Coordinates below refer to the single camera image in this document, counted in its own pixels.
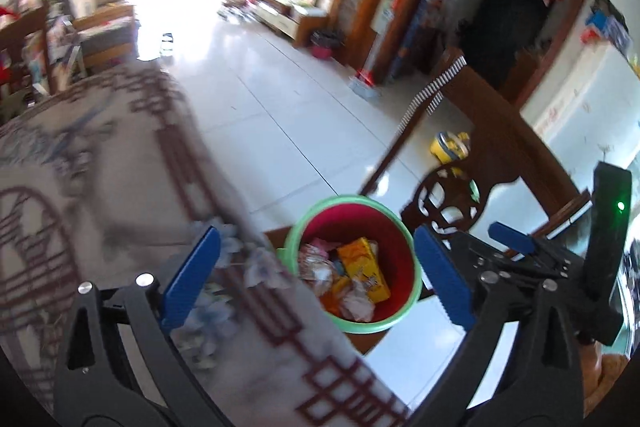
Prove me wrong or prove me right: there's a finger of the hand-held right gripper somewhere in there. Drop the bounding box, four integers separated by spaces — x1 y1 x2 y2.
449 231 572 291
488 221 577 271

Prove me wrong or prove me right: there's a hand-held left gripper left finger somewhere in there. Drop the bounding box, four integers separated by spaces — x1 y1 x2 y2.
52 226 236 427

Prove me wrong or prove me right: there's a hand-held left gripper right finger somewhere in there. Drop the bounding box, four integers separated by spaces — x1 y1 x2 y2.
407 226 586 427

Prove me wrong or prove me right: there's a green bucket with red inside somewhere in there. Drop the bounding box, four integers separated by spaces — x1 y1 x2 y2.
277 195 422 334

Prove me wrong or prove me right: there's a yellow orange snack box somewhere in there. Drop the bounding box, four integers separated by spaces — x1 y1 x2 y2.
337 237 392 304

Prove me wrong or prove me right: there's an orange snack bag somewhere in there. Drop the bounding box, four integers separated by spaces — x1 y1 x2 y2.
320 277 353 315

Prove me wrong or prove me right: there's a red white paper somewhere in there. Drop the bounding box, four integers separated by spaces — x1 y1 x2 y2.
298 243 335 293

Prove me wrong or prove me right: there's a person's right forearm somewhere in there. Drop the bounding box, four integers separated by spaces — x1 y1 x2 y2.
580 341 632 414

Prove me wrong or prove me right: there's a carved wooden chair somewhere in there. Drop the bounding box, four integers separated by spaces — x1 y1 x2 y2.
264 48 593 358

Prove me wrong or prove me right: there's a yellow blue toy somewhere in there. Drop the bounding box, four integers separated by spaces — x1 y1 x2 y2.
430 131 472 164

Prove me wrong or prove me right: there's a floral patterned tablecloth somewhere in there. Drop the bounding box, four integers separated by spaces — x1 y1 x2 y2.
0 64 411 427

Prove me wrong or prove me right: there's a white floor mop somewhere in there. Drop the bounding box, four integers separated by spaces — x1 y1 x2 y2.
348 22 388 100

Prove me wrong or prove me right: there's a blue box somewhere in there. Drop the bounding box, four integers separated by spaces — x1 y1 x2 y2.
585 9 631 52

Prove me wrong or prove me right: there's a wooden bench with grey cushion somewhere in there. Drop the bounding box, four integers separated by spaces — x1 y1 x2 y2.
70 4 138 75

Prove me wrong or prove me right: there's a small red waste bin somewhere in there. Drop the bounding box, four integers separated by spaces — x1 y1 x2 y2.
310 29 343 60

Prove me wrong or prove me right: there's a bird painting on panel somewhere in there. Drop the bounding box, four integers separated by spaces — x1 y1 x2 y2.
371 0 403 32

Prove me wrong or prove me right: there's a white storage rack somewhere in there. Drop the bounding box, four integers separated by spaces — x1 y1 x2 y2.
25 14 86 98

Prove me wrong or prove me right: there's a long television cabinet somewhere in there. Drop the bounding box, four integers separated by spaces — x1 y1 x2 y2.
227 0 331 48

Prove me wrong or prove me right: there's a red bag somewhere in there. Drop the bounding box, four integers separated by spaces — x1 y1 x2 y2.
0 4 16 85

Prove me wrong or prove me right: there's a dark wooden chair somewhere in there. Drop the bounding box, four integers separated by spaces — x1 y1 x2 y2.
0 2 51 118

